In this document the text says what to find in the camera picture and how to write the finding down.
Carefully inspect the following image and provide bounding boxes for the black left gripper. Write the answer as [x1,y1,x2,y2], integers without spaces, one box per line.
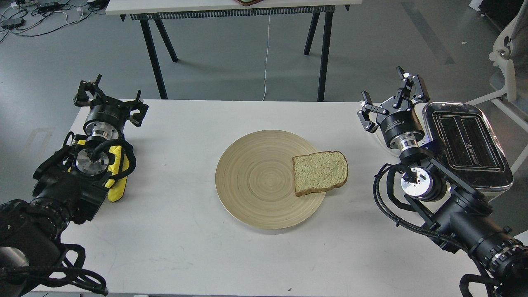
[73,75,149,139]

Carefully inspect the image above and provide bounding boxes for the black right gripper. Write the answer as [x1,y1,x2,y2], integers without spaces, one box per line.
[358,66,430,149]

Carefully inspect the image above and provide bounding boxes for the slice of bread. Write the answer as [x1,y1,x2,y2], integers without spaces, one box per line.
[292,151,349,197]

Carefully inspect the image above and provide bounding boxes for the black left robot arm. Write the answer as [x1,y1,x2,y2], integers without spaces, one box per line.
[0,75,149,297]

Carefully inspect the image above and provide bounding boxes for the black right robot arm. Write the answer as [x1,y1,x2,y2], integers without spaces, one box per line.
[358,66,528,297]

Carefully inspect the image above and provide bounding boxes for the white chrome toaster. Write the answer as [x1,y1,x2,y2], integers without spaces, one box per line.
[422,102,514,201]

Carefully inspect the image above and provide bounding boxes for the white table with black legs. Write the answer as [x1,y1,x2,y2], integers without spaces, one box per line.
[104,0,361,102]

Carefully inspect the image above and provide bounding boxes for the white office chair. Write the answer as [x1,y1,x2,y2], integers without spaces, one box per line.
[469,0,527,130]

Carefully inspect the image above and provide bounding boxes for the round wooden plate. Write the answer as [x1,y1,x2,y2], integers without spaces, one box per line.
[215,130,325,230]

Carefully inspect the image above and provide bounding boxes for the brown object on far table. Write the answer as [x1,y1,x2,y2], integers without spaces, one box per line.
[235,0,262,6]

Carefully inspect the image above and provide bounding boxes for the cables and adapters on floor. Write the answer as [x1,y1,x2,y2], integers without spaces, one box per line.
[0,0,110,43]

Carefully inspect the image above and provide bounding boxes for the white hanging cable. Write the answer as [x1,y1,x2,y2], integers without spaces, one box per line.
[262,15,271,102]

